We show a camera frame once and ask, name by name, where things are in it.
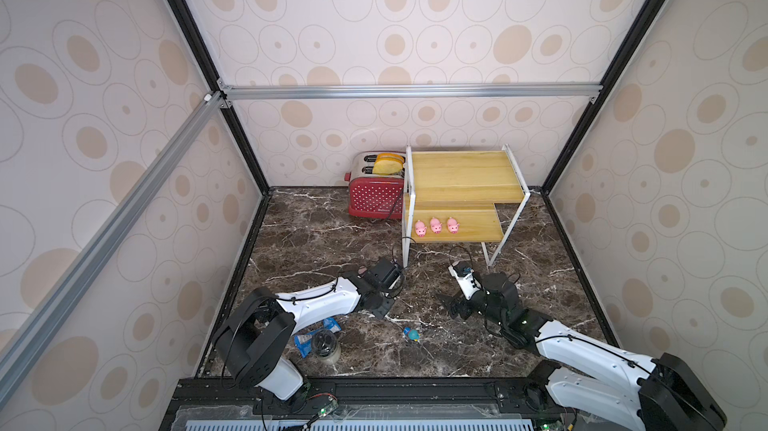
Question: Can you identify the clear tape roll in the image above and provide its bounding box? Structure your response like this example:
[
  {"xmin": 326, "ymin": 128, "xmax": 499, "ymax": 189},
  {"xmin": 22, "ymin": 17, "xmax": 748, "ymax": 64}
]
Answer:
[{"xmin": 311, "ymin": 329, "xmax": 341, "ymax": 365}]

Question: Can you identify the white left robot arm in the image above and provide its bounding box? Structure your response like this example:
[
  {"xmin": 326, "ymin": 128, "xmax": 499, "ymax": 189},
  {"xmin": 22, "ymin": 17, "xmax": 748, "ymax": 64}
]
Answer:
[{"xmin": 212, "ymin": 258, "xmax": 405, "ymax": 401}]

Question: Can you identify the blue plastic wrapper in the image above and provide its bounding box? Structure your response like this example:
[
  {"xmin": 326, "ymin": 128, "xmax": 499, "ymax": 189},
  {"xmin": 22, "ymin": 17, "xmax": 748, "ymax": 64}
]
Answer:
[{"xmin": 293, "ymin": 317, "xmax": 342, "ymax": 358}]

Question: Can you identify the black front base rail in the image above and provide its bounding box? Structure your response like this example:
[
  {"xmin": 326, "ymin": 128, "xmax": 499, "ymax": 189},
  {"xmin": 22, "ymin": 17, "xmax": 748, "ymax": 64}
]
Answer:
[{"xmin": 159, "ymin": 377, "xmax": 616, "ymax": 430}]

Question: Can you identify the black corner frame post right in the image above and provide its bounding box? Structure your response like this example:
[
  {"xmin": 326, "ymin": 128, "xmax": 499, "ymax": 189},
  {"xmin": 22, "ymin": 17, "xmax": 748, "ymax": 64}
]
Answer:
[{"xmin": 540, "ymin": 0, "xmax": 668, "ymax": 197}]

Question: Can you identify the silver aluminium rail left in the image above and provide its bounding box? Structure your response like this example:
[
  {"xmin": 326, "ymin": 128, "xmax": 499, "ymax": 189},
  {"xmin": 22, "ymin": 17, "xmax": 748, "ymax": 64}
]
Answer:
[{"xmin": 1, "ymin": 91, "xmax": 224, "ymax": 406}]

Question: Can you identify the silver aluminium rail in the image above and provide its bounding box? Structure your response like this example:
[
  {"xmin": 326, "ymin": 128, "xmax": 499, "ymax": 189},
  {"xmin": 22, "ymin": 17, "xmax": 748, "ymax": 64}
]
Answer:
[
  {"xmin": 223, "ymin": 82, "xmax": 603, "ymax": 101},
  {"xmin": 1, "ymin": 91, "xmax": 224, "ymax": 406}
]

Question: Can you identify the white metal wooden shelf rack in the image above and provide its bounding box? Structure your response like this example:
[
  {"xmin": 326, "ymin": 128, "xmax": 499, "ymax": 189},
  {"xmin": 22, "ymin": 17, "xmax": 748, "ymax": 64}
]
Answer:
[{"xmin": 401, "ymin": 144, "xmax": 531, "ymax": 267}]

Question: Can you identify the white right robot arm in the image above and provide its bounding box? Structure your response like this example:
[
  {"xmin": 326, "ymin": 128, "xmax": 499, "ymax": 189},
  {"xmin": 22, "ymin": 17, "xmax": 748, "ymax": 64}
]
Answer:
[{"xmin": 442, "ymin": 261, "xmax": 727, "ymax": 430}]

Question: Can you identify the pink pig toy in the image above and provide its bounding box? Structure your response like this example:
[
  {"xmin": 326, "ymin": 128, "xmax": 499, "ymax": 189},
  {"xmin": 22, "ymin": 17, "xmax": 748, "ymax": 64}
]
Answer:
[
  {"xmin": 446, "ymin": 217, "xmax": 459, "ymax": 234},
  {"xmin": 430, "ymin": 217, "xmax": 442, "ymax": 234},
  {"xmin": 414, "ymin": 221, "xmax": 427, "ymax": 237}
]

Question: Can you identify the black corner frame post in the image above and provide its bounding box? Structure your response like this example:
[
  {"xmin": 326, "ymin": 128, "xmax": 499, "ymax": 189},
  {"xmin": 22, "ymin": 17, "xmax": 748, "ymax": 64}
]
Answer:
[
  {"xmin": 165, "ymin": 0, "xmax": 270, "ymax": 195},
  {"xmin": 540, "ymin": 0, "xmax": 668, "ymax": 197}
]

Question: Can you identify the Doraemon figure teal ball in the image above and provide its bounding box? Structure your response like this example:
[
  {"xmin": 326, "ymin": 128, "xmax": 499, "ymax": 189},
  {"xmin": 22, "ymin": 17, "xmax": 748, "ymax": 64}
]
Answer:
[{"xmin": 403, "ymin": 327, "xmax": 420, "ymax": 342}]

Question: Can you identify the silver aluminium rail back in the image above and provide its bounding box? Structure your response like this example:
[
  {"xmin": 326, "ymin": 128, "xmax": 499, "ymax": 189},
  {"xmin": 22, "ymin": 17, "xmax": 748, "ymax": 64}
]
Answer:
[{"xmin": 223, "ymin": 82, "xmax": 603, "ymax": 101}]

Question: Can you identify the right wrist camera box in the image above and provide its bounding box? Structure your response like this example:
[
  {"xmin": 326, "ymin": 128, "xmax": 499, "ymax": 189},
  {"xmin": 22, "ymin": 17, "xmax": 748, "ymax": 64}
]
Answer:
[{"xmin": 449, "ymin": 261, "xmax": 482, "ymax": 301}]

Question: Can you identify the black corner frame post left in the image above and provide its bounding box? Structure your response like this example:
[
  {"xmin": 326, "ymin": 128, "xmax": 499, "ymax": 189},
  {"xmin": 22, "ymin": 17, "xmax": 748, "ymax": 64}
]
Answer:
[{"xmin": 165, "ymin": 0, "xmax": 270, "ymax": 195}]

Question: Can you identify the red polka dot toaster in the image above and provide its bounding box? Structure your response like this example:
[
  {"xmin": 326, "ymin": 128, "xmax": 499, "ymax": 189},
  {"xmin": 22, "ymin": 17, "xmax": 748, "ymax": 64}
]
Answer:
[{"xmin": 345, "ymin": 151, "xmax": 406, "ymax": 220}]

